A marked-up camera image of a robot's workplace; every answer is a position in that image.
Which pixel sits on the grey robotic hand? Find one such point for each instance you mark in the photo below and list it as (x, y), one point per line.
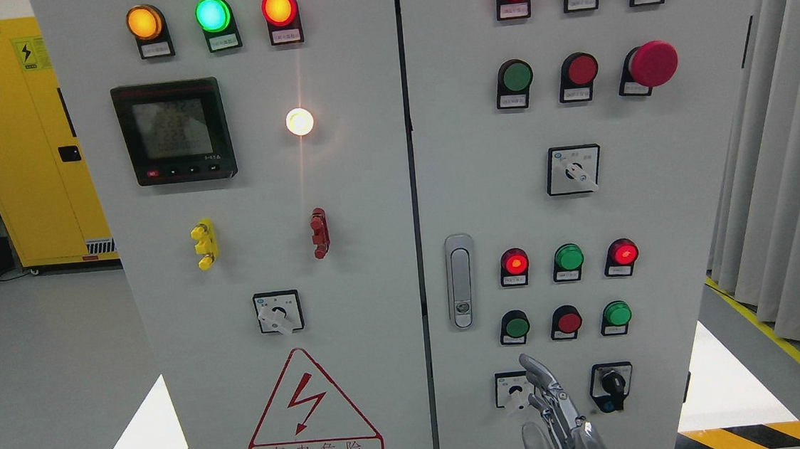
(566, 427)

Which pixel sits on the silver door handle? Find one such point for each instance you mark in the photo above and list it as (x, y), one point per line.
(458, 250)

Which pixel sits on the grey right cabinet door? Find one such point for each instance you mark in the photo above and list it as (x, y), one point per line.
(483, 172)

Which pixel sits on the grey cabinet door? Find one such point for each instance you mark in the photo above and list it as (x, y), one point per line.
(361, 303)
(483, 172)

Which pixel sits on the grey left cabinet door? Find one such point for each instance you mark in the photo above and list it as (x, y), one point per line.
(361, 303)

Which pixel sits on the red-orange indicator light left door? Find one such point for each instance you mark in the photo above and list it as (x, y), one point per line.
(284, 21)

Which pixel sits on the red push button lower middle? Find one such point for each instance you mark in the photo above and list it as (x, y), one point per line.
(566, 323)

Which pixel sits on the red push button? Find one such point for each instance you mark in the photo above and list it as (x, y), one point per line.
(577, 74)
(566, 323)

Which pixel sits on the green push button lower left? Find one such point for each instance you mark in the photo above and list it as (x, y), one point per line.
(515, 328)

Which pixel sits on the green push button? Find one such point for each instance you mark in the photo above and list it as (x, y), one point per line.
(616, 319)
(513, 88)
(515, 328)

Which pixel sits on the green push button lower right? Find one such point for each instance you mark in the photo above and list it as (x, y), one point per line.
(616, 319)

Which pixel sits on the green indicator lower middle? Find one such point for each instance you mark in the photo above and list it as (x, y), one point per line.
(568, 262)

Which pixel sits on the red lit indicator lower left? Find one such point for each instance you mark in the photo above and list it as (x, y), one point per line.
(514, 268)

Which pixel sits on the red lit indicator lower right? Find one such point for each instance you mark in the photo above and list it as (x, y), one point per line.
(621, 257)

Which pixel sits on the red high voltage warning sticker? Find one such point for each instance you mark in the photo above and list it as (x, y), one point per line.
(308, 410)

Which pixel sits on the red terminal connector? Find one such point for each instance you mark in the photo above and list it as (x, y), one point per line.
(320, 233)

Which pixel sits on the green push button upper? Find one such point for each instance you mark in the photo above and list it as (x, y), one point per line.
(513, 88)

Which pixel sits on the red push button upper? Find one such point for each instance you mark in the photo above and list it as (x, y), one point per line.
(577, 74)

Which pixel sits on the red emergency stop button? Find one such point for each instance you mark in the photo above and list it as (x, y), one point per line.
(647, 67)

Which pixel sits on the white lit indicator light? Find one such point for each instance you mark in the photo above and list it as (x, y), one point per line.
(299, 121)

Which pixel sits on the yellow terminal connector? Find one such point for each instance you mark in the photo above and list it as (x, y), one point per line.
(206, 246)

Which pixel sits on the black digital power meter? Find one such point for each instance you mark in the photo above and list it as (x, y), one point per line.
(176, 131)

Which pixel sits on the green lit indicator light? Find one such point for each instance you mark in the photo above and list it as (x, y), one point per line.
(215, 17)

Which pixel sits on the orange indicator light top left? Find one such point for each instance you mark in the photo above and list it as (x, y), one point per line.
(149, 28)

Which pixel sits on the yellow safety cabinet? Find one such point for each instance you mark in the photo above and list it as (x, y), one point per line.
(47, 199)

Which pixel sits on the lower white rotary switch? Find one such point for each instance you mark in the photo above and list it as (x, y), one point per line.
(511, 391)

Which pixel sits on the black key selector switch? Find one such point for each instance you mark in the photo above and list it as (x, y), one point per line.
(610, 384)

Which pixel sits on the right door upper rotary switch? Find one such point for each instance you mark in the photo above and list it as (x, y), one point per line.
(573, 170)

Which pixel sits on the door rotary switch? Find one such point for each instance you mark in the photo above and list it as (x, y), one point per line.
(573, 170)
(279, 311)

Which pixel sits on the left door rotary switch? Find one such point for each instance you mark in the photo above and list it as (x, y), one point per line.
(279, 311)

